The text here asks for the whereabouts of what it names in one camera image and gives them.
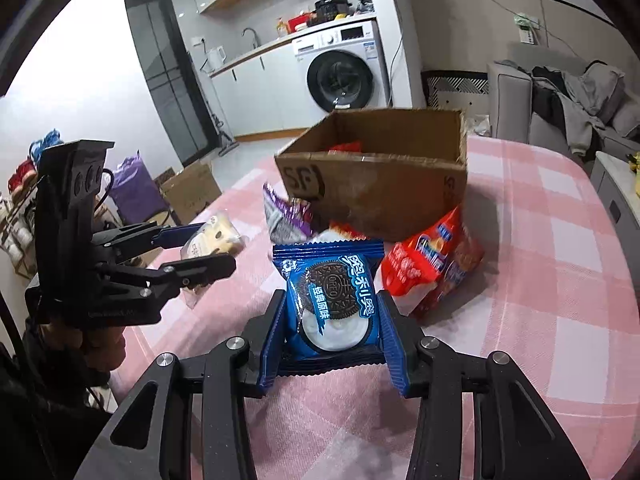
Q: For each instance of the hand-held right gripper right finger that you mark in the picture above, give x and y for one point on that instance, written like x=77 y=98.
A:
x=395 y=340

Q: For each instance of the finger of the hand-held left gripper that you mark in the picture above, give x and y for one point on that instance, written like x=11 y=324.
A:
x=175 y=235
x=210 y=267

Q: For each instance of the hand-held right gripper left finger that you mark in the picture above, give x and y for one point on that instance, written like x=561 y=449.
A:
x=272 y=335

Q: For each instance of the clear cake packet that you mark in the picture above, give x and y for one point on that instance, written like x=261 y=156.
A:
x=215 y=235

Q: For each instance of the red blue-label snack packet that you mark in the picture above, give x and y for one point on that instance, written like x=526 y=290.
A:
x=425 y=270

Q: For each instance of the blue cookie packet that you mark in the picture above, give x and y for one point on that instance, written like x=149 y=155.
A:
x=330 y=285

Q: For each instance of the purple white snack packet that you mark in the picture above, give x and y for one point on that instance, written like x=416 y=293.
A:
x=282 y=220

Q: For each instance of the red white snack packet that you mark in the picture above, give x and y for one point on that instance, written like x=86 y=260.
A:
x=345 y=234

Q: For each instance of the brown cardboard box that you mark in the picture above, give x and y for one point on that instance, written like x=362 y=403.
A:
x=390 y=200

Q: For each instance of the red gold snack packet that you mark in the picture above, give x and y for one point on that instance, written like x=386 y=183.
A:
x=346 y=147

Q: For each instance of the person's left hand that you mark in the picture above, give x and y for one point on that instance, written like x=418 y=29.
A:
x=100 y=352

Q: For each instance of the printed cardboard box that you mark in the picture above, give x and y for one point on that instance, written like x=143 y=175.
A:
x=192 y=195

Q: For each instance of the shoe rack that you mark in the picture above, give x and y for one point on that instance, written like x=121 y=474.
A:
x=17 y=220

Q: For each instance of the purple bag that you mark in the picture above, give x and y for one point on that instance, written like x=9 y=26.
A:
x=135 y=190

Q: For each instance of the blue shoes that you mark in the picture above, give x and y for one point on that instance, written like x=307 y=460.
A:
x=45 y=145

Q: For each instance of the upright vacuum cleaner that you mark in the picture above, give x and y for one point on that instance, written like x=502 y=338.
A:
x=225 y=135

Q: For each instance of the pink checked tablecloth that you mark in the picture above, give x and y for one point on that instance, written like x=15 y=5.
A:
x=525 y=285

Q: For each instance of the dark glass door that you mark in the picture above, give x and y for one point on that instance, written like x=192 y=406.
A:
x=165 y=80

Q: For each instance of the white kitchen counter cabinet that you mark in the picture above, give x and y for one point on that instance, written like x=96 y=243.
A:
x=260 y=95

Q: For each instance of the white electric kettle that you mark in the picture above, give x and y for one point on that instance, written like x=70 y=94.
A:
x=216 y=59

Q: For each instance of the curved metal faucet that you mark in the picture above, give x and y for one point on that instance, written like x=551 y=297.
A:
x=251 y=37

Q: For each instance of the white plastic bag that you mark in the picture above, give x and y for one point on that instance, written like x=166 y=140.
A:
x=480 y=125

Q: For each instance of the white washing machine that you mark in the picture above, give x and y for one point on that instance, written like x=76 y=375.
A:
x=340 y=70

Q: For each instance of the yellow soap bottle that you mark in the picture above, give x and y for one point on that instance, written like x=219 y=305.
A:
x=282 y=27

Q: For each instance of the red container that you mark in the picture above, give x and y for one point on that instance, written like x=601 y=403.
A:
x=298 y=23

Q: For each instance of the black white patterned board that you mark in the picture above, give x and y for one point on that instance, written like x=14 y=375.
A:
x=455 y=87

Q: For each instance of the white coffee table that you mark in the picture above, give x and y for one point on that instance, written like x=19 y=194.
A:
x=615 y=200

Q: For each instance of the grey sofa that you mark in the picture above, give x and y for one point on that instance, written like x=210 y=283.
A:
x=510 y=105

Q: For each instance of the black pressure cooker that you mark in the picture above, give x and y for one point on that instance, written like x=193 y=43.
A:
x=332 y=10

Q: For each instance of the grey jacket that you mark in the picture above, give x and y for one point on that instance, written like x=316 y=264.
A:
x=580 y=105

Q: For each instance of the yellow plastic bag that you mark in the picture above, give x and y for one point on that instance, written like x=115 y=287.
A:
x=635 y=160

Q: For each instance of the wall socket with plug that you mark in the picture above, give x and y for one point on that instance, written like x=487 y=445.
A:
x=527 y=27

